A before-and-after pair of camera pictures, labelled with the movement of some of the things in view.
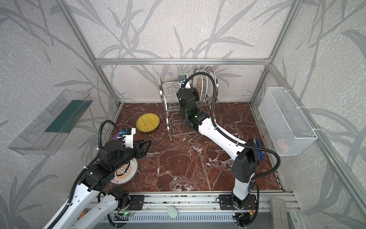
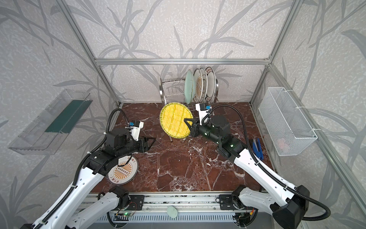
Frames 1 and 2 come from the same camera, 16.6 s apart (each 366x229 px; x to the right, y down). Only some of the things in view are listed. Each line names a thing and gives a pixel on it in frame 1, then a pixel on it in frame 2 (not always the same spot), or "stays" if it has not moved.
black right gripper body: x=186 y=93 → x=196 y=129
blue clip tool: x=261 y=155 stays
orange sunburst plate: x=126 y=174 stays
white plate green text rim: x=209 y=86 stays
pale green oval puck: x=172 y=212 stays
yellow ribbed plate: x=147 y=122 → x=172 y=120
